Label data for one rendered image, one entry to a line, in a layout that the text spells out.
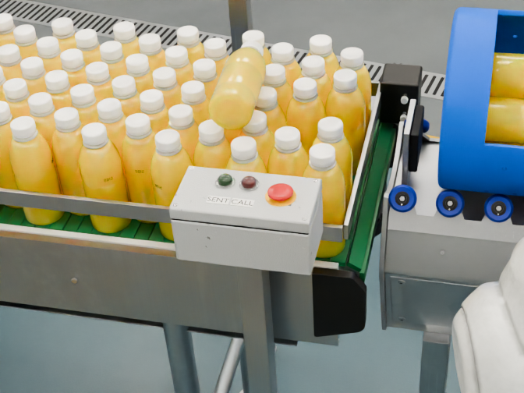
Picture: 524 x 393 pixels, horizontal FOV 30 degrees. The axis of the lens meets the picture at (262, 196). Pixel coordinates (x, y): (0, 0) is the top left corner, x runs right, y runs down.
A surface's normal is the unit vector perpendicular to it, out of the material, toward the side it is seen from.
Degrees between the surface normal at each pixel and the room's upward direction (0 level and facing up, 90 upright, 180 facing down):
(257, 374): 90
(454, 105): 60
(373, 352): 0
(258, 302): 90
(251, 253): 90
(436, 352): 90
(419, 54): 0
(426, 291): 110
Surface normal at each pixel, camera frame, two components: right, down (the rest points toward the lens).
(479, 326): -0.72, -0.36
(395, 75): -0.06, -0.77
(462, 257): -0.23, 0.33
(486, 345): -0.67, -0.17
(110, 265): -0.22, 0.63
